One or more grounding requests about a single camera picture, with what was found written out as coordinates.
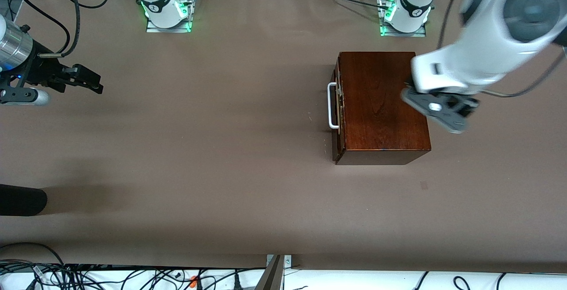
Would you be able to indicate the black rounded object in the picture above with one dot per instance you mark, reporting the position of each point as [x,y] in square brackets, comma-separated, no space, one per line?
[22,199]

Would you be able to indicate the metal mounting bracket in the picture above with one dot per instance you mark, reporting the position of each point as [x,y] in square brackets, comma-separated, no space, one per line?
[275,272]

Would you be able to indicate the orange connector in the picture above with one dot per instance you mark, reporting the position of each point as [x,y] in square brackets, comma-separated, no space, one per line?
[193,282]

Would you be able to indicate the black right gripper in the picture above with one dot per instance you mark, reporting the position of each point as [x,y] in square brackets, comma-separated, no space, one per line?
[39,69]

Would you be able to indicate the dark brown wooden cabinet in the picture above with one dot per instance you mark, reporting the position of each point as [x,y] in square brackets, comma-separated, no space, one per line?
[376,104]

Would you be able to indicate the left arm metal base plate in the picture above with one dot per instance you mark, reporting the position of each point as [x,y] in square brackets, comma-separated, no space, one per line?
[418,34]

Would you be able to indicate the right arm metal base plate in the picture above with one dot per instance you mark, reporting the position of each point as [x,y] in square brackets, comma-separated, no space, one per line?
[153,29]

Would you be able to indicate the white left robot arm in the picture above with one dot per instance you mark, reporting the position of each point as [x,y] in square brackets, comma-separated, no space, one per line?
[487,46]

